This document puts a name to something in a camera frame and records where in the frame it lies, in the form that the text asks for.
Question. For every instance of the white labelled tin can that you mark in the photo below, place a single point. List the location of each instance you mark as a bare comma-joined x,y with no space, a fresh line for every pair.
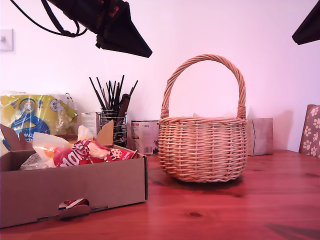
145,137

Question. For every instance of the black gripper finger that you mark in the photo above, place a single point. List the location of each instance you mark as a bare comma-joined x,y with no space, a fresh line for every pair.
117,47
125,27
310,30

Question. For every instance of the yellow plastic package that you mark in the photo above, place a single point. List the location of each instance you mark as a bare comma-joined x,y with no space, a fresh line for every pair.
27,112

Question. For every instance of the brown flat tool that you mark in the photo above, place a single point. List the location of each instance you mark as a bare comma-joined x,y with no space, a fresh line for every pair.
123,105

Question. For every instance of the pale crumpled bag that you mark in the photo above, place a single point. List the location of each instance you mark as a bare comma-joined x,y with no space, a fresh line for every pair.
196,115

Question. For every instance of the white egg bag with barcode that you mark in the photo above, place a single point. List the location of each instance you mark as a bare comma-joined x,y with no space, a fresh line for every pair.
32,165

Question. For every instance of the brown cardboard box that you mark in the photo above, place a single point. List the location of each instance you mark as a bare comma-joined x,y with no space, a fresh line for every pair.
75,185

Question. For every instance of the small white carton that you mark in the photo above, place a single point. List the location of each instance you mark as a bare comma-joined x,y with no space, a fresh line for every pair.
89,123

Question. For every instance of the woven wicker basket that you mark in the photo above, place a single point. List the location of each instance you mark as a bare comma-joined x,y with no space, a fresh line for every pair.
202,152

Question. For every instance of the grey tissue box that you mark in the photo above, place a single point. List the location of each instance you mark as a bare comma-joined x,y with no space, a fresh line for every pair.
261,136

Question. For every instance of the thin black stick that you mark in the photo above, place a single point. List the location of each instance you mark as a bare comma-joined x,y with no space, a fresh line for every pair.
102,92
133,87
110,93
97,93
121,86

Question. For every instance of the red and cream egg bag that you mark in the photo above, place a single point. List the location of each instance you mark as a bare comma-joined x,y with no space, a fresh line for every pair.
82,153

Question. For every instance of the paw print chair back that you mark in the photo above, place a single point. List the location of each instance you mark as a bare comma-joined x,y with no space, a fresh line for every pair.
311,130

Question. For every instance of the white wall switch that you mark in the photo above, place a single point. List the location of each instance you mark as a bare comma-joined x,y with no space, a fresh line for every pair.
6,40

